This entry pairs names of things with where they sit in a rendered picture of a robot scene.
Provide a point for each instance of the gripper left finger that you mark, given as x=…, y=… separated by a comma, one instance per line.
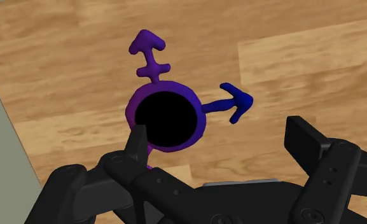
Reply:
x=121, y=173

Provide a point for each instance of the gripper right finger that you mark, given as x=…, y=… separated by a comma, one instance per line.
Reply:
x=329, y=173

